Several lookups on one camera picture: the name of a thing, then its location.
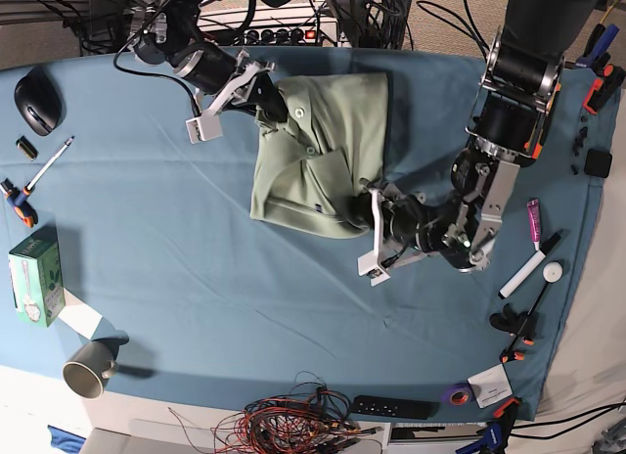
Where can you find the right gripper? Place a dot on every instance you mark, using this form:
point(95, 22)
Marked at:
point(250, 85)

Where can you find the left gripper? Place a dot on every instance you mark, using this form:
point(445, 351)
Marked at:
point(396, 220)

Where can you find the pale green T-shirt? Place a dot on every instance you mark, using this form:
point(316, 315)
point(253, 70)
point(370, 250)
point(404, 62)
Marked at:
point(310, 167)

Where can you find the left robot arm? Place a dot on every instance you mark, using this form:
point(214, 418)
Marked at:
point(511, 116)

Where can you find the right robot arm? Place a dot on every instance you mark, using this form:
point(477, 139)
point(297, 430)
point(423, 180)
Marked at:
point(213, 80)

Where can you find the blue table cloth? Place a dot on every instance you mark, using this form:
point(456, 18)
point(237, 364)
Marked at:
point(220, 310)

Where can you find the black power strip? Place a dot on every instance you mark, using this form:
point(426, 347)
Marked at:
point(278, 36)

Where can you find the purple glue tube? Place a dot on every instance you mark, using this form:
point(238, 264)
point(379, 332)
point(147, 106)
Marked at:
point(534, 217)

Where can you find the white black marker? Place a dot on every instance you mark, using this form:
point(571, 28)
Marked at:
point(530, 265)

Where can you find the black remote control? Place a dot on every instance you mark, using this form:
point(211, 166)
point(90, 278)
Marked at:
point(392, 407)

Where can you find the black orange bar clamp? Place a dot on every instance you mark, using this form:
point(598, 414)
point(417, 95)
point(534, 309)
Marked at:
point(520, 326)

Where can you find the white ballpoint pen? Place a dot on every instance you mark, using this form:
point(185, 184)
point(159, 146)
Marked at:
point(56, 155)

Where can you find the white round cap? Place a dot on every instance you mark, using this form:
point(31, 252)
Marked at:
point(552, 272)

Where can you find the purple tape roll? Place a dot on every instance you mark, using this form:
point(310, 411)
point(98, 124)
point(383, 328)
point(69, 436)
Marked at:
point(459, 394)

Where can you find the white paper card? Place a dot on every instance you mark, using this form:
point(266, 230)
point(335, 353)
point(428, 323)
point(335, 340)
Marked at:
point(490, 386)

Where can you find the black computer mouse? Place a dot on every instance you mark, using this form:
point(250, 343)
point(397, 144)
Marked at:
point(38, 103)

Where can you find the black square pad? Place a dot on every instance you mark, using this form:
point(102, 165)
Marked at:
point(598, 163)

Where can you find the small battery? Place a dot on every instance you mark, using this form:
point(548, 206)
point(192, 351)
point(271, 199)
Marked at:
point(27, 148)

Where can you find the blue black bar clamp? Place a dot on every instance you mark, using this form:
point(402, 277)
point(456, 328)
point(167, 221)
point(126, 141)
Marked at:
point(494, 437)

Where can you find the blue orange screwdriver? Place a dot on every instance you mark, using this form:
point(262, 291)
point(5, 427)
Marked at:
point(17, 200)

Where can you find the orange black spring clamp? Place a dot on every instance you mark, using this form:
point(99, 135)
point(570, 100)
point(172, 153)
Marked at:
point(609, 80)

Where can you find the white paper sheet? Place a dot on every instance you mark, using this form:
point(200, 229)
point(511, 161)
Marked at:
point(79, 316)

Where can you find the green tea box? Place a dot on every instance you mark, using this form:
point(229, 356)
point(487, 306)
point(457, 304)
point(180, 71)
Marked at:
point(36, 278)

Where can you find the grey ceramic mug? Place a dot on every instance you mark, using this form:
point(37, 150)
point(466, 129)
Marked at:
point(89, 370)

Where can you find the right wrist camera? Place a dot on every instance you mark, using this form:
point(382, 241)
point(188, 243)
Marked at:
point(204, 128)

